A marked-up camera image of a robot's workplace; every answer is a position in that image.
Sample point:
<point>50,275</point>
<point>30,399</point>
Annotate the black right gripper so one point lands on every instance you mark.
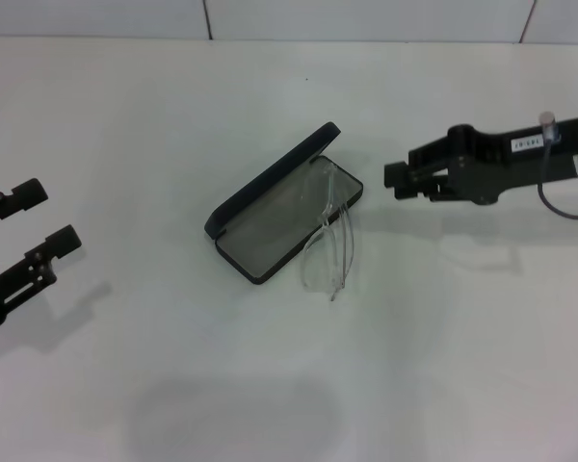
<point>506,159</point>

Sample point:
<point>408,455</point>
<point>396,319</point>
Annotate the right gripper metal connector plug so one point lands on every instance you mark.
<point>550,127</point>

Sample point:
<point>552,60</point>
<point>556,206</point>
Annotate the black glasses case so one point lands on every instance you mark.
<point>279,226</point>

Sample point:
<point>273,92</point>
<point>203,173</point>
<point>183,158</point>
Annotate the clear white glasses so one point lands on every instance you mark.
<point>337,226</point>

